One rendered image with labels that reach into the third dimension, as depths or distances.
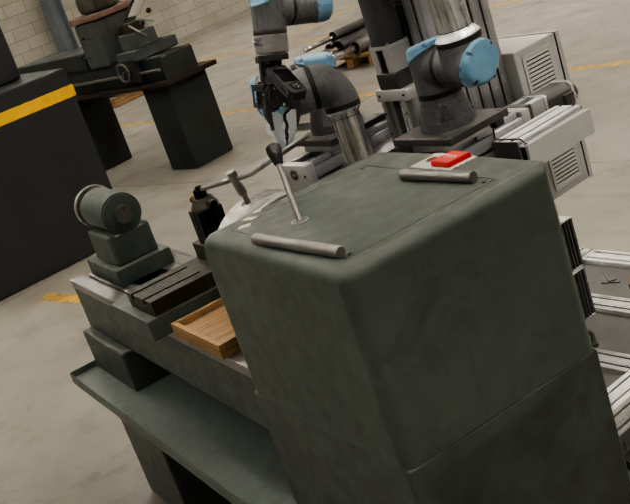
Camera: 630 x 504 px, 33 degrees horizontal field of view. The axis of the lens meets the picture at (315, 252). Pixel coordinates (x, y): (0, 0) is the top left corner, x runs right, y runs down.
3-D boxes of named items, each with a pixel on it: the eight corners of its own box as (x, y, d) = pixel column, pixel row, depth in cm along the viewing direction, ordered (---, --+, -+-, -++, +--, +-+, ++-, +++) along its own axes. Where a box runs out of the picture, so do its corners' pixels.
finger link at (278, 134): (275, 149, 240) (271, 108, 238) (288, 150, 235) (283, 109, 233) (263, 151, 238) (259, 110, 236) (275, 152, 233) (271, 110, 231)
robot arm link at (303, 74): (304, 100, 320) (324, 110, 266) (258, 117, 319) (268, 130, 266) (291, 62, 317) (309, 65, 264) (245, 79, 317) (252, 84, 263)
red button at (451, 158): (473, 160, 211) (470, 150, 210) (450, 172, 208) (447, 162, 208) (454, 158, 216) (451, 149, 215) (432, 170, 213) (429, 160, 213)
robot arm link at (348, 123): (344, 51, 276) (401, 224, 286) (304, 65, 275) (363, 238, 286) (350, 51, 264) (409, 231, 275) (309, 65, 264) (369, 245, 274)
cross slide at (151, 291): (286, 250, 301) (281, 235, 300) (155, 317, 283) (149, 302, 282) (257, 242, 317) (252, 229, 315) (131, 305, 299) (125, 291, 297)
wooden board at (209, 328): (340, 295, 272) (335, 281, 271) (223, 360, 257) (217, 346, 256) (285, 278, 298) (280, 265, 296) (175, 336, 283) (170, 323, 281)
